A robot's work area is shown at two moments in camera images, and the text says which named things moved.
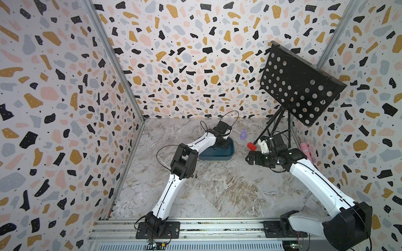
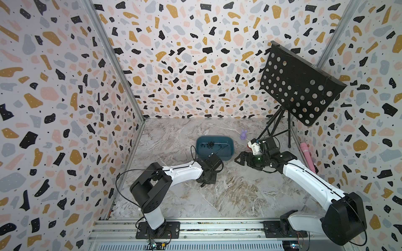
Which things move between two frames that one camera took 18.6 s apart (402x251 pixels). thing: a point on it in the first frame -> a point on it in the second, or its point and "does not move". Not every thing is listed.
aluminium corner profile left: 104,32 does not move
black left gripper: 225,146 -> 213,180
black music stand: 296,86 does not move
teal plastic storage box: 215,153 does not move
